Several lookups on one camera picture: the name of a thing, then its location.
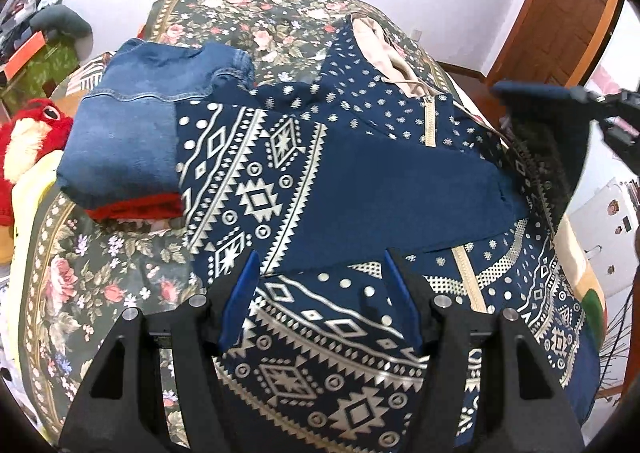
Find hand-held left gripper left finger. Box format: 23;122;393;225
57;249;262;453

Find white wardrobe door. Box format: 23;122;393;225
582;0;640;98

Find folded blue jeans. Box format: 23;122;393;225
55;39;256;208

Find red plush toy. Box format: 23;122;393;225
0;99;75;229

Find folded red garment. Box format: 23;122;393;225
82;190;186;222

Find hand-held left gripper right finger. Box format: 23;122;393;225
382;247;586;453

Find floral bed cover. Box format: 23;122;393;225
20;0;501;453

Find wooden door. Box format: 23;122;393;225
482;0;624;90

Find black cable bundle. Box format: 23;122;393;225
595;273;640;401

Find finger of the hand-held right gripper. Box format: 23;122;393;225
599;118;640;148
570;88;640;110

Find orange box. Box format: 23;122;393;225
7;30;49;80

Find navy patterned zip jacket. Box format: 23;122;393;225
175;14;603;453

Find pile of clutter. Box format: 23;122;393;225
0;0;68;36

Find white cabinet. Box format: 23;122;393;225
567;177;640;334

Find grey pillow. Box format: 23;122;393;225
30;5;94;42

